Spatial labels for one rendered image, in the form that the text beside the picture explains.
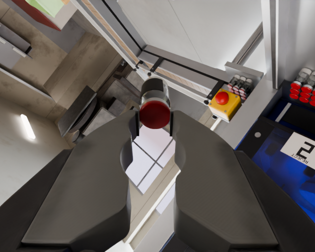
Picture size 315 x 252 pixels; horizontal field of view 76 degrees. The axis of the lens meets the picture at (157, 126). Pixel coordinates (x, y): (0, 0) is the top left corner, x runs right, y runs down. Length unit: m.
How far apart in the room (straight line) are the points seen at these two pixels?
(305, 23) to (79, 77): 5.65
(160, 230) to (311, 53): 0.56
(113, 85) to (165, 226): 4.09
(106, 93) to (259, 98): 4.07
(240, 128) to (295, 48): 0.23
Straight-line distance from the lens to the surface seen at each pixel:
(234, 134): 0.62
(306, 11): 0.47
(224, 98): 0.64
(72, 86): 5.93
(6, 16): 6.98
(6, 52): 6.75
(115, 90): 4.60
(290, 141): 0.61
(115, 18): 1.08
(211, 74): 0.88
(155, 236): 0.65
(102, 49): 5.99
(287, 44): 0.54
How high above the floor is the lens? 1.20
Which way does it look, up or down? 2 degrees down
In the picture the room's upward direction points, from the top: 143 degrees counter-clockwise
